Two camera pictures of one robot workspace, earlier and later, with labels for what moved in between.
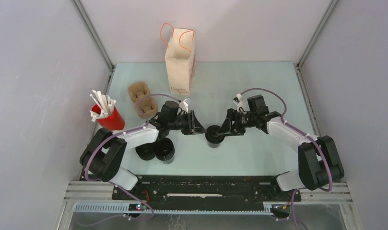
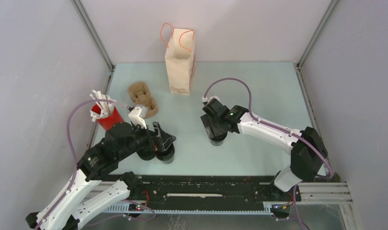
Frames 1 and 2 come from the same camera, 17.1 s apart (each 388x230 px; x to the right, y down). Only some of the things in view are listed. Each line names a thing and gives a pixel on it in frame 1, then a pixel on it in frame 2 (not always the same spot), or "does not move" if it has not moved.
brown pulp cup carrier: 148,107 does not move
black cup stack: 164,150 does not move
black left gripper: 193,127 to 161,140
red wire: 147,194 does not move
